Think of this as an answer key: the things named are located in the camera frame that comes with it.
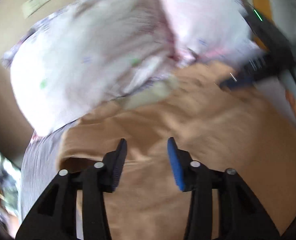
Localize purple bed sheet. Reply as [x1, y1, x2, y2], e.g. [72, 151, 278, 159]
[20, 119, 86, 240]

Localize dark framed window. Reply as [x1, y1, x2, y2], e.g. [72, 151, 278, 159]
[0, 153, 21, 237]

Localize tan brown garment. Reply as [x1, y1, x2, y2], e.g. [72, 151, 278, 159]
[57, 63, 296, 239]

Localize pink floral pillow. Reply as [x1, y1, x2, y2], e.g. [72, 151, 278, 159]
[160, 0, 261, 67]

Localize white floral pillow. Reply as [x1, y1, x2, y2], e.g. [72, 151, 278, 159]
[2, 0, 176, 137]

